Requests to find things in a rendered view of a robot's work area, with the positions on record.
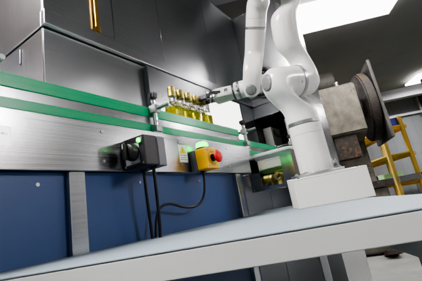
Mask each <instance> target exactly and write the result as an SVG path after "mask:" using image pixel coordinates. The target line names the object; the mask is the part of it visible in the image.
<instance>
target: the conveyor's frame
mask: <svg viewBox="0 0 422 281"><path fill-rule="evenodd" d="M141 134H148V135H155V136H160V137H164V142H165V151H166V160H167V166H163V167H159V168H157V169H156V174H202V173H200V172H192V168H191V163H190V155H189V152H191V151H195V150H196V147H195V145H196V143H198V142H200V141H205V142H207V143H208V147H209V148H214V149H217V150H219V151H220V152H221V153H222V161H221V162H219V167H220V168H218V169H214V170H211V171H207V172H205V174H232V175H233V179H234V186H235V191H236V195H237V202H238V205H239V212H240V216H241V218H242V217H246V216H248V212H247V206H246V200H245V196H244V190H243V187H242V181H241V175H245V174H250V173H252V172H251V167H250V163H249V158H248V154H247V148H246V147H243V146H236V145H232V144H224V143H219V142H212V141H208V140H200V139H193V138H189V137H182V136H177V135H169V134H159V133H155V132H150V131H146V130H139V129H132V128H127V127H119V126H115V125H108V124H100V123H96V122H89V121H84V120H77V119H69V118H65V117H58V116H53V115H46V114H39V113H34V112H27V111H22V110H15V109H8V108H3V107H0V172H65V192H66V207H67V236H68V257H73V256H76V255H81V254H85V253H90V251H89V230H88V219H87V199H86V188H85V173H142V172H141V171H125V168H124V161H123V160H122V150H121V144H122V142H123V141H126V140H128V139H131V138H133V137H136V136H138V135H141Z"/></svg>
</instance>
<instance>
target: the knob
mask: <svg viewBox="0 0 422 281"><path fill-rule="evenodd" d="M121 150H122V160H123V161H135V160H136V159H137V158H138V156H139V148H138V146H137V145H136V144H121Z"/></svg>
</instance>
